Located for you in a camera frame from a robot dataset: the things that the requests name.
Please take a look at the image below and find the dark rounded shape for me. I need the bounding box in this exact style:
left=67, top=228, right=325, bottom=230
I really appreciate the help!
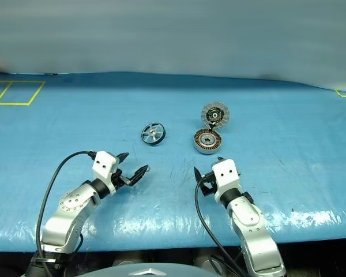
left=112, top=255, right=139, bottom=268
left=194, top=251, right=221, bottom=272

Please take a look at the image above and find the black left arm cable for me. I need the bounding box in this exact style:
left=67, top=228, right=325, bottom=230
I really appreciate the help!
left=35, top=151, right=95, bottom=277

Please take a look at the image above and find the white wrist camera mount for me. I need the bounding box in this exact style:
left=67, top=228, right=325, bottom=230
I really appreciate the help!
left=91, top=150, right=119, bottom=197
left=210, top=159, right=242, bottom=203

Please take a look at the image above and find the blue plastic table cover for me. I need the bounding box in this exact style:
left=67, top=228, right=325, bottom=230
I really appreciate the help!
left=0, top=70, right=346, bottom=253

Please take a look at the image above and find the finned motor end cap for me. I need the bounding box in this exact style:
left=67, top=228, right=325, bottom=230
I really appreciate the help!
left=201, top=100, right=231, bottom=128

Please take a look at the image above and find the copper wound motor stator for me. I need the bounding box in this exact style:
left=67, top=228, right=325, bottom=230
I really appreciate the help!
left=193, top=128, right=224, bottom=157

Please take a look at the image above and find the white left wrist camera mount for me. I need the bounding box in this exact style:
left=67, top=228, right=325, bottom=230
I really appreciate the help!
left=91, top=150, right=119, bottom=197

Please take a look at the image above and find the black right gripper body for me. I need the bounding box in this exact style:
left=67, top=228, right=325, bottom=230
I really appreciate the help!
left=200, top=171, right=217, bottom=196

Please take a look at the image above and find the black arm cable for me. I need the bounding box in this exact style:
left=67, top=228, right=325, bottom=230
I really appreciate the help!
left=35, top=151, right=95, bottom=277
left=194, top=181, right=244, bottom=277

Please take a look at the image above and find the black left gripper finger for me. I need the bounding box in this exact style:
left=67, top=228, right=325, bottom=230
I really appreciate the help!
left=125, top=164, right=150, bottom=186
left=116, top=152, right=130, bottom=166

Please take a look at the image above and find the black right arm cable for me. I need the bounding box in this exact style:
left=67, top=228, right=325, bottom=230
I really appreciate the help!
left=194, top=181, right=244, bottom=277

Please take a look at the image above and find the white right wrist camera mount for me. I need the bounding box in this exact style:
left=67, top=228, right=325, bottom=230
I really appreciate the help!
left=210, top=159, right=242, bottom=203

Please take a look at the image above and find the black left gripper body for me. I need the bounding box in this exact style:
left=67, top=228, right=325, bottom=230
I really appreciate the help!
left=111, top=168, right=131, bottom=190

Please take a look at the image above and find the grey robot torso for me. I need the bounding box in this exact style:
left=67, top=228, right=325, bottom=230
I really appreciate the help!
left=89, top=261, right=203, bottom=277

